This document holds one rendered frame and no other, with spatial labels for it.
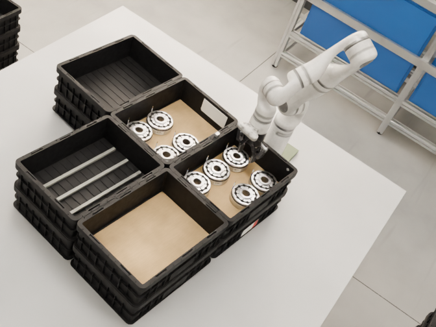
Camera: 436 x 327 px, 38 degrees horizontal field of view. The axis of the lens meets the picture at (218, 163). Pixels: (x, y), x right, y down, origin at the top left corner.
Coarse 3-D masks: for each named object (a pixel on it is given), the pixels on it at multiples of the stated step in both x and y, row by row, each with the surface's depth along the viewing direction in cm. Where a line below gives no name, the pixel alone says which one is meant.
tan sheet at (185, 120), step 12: (168, 108) 253; (180, 108) 255; (144, 120) 245; (180, 120) 250; (192, 120) 252; (204, 120) 254; (180, 132) 246; (192, 132) 247; (204, 132) 249; (168, 144) 240
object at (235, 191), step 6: (234, 186) 230; (240, 186) 231; (246, 186) 231; (252, 186) 232; (234, 192) 228; (252, 192) 230; (234, 198) 226; (240, 198) 227; (252, 198) 228; (246, 204) 225
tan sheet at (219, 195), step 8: (200, 168) 236; (248, 168) 242; (256, 168) 244; (232, 176) 237; (240, 176) 238; (248, 176) 239; (224, 184) 234; (232, 184) 235; (216, 192) 230; (224, 192) 231; (216, 200) 227; (224, 200) 228; (224, 208) 226; (232, 208) 227; (232, 216) 224
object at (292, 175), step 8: (232, 128) 240; (208, 144) 231; (264, 144) 239; (192, 152) 226; (272, 152) 237; (176, 160) 221; (184, 160) 223; (296, 168) 235; (288, 176) 231; (192, 184) 216; (280, 184) 227; (200, 192) 214; (272, 192) 224; (208, 200) 213; (256, 200) 219; (216, 208) 211; (248, 208) 215; (224, 216) 210; (240, 216) 212; (232, 224) 212
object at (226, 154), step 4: (228, 148) 242; (232, 148) 243; (236, 148) 243; (224, 152) 240; (228, 152) 241; (240, 152) 243; (244, 152) 243; (224, 156) 239; (228, 156) 239; (244, 156) 241; (228, 160) 238; (232, 160) 239; (244, 160) 240; (248, 160) 241; (232, 164) 237; (236, 164) 238; (240, 164) 239; (244, 164) 239
